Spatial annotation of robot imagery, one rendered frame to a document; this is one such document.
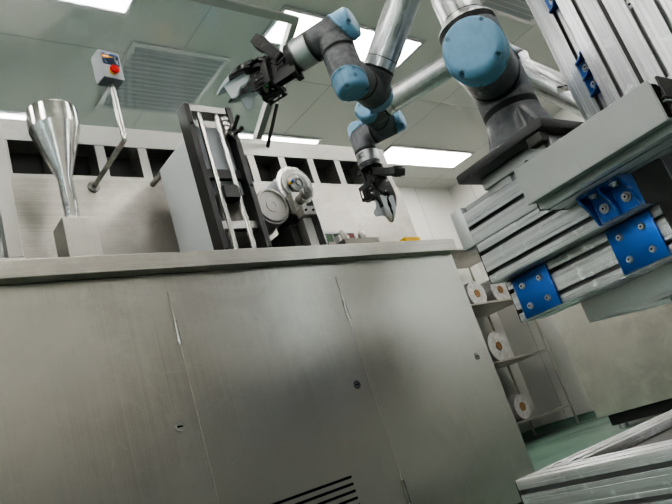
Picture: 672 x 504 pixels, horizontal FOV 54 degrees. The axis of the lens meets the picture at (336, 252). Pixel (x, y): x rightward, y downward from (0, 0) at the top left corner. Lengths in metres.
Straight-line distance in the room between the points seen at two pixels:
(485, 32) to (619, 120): 0.33
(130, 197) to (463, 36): 1.37
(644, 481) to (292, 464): 0.74
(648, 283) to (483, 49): 0.53
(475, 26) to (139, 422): 1.00
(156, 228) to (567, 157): 1.51
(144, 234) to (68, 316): 0.90
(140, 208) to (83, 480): 1.18
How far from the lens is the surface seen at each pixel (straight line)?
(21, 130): 2.33
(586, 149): 1.12
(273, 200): 2.14
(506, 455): 2.02
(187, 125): 1.97
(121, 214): 2.27
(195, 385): 1.46
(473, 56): 1.28
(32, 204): 2.19
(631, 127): 1.09
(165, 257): 1.51
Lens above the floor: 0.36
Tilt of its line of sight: 17 degrees up
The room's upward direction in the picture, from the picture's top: 18 degrees counter-clockwise
